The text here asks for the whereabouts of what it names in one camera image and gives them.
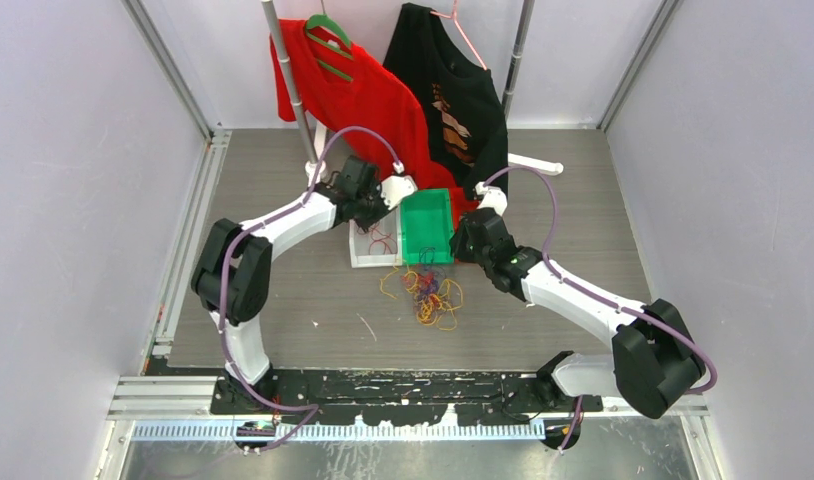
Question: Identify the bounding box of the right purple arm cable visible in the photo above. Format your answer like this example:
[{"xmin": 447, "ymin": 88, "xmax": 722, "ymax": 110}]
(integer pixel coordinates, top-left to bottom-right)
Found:
[{"xmin": 483, "ymin": 165, "xmax": 720, "ymax": 455}]

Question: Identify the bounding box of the coloured cable pile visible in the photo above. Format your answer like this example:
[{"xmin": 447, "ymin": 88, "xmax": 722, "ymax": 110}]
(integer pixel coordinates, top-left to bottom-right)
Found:
[{"xmin": 378, "ymin": 248, "xmax": 465, "ymax": 333}]

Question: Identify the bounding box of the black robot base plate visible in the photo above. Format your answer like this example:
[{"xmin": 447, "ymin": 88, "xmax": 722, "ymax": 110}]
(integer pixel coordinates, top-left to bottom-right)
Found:
[{"xmin": 210, "ymin": 368, "xmax": 604, "ymax": 429}]

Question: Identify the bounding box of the green plastic bin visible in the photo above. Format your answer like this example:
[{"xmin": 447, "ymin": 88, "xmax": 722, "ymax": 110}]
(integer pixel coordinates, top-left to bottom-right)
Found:
[{"xmin": 400, "ymin": 189, "xmax": 455, "ymax": 265}]

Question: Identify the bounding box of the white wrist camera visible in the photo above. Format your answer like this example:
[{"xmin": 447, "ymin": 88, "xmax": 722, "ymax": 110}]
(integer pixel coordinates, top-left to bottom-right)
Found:
[
  {"xmin": 381, "ymin": 175, "xmax": 418, "ymax": 211},
  {"xmin": 475, "ymin": 182, "xmax": 508, "ymax": 216}
]

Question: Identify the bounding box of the pink clothes hanger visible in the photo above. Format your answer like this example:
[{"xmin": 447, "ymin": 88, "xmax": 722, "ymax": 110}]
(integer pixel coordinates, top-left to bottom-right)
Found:
[{"xmin": 431, "ymin": 0, "xmax": 488, "ymax": 71}]

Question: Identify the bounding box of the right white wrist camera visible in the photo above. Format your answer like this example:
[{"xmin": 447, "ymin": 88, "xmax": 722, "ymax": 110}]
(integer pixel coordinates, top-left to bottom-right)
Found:
[{"xmin": 475, "ymin": 182, "xmax": 508, "ymax": 216}]

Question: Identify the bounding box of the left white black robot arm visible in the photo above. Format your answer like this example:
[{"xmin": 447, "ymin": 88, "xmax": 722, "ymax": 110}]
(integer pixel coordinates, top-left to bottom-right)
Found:
[{"xmin": 191, "ymin": 156, "xmax": 393, "ymax": 413}]

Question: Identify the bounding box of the metal clothes rack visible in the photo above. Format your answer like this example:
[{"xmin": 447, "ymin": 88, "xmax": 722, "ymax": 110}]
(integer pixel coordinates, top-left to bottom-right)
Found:
[{"xmin": 261, "ymin": 0, "xmax": 564, "ymax": 186}]

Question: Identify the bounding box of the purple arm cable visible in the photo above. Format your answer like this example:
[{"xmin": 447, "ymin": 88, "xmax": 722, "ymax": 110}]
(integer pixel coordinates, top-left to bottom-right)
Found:
[
  {"xmin": 218, "ymin": 125, "xmax": 405, "ymax": 455},
  {"xmin": 483, "ymin": 165, "xmax": 720, "ymax": 455}
]

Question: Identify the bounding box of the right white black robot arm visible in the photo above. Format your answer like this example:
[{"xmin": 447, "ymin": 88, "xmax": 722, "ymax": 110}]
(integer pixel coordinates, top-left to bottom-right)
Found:
[{"xmin": 450, "ymin": 208, "xmax": 716, "ymax": 419}]

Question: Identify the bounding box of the red plastic bin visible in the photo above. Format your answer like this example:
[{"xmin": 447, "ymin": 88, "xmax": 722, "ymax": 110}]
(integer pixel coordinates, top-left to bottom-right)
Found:
[{"xmin": 448, "ymin": 187, "xmax": 479, "ymax": 228}]

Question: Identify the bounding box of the red cable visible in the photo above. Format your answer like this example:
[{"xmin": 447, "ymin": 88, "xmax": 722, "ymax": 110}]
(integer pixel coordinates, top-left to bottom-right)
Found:
[{"xmin": 357, "ymin": 221, "xmax": 400, "ymax": 258}]

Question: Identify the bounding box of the black printed t-shirt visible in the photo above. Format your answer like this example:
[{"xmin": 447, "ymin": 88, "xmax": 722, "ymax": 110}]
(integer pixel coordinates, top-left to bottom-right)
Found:
[{"xmin": 382, "ymin": 3, "xmax": 508, "ymax": 201}]

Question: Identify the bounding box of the red t-shirt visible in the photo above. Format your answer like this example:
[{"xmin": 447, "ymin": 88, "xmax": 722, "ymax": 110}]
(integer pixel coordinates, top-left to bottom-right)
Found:
[{"xmin": 280, "ymin": 19, "xmax": 455, "ymax": 190}]

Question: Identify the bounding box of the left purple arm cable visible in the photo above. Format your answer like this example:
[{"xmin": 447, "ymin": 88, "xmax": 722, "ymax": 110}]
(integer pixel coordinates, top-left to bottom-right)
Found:
[{"xmin": 218, "ymin": 125, "xmax": 405, "ymax": 455}]

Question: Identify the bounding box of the white plastic bin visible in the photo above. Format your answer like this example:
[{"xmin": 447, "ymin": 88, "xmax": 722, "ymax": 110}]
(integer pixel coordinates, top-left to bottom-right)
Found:
[{"xmin": 349, "ymin": 214, "xmax": 403, "ymax": 269}]

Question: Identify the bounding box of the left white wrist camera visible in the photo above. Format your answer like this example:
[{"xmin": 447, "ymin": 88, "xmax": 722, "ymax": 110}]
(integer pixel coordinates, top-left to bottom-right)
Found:
[{"xmin": 381, "ymin": 175, "xmax": 418, "ymax": 211}]

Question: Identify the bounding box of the green clothes hanger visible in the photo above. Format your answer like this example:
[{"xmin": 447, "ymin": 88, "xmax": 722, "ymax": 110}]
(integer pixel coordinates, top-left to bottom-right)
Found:
[{"xmin": 304, "ymin": 13, "xmax": 353, "ymax": 60}]

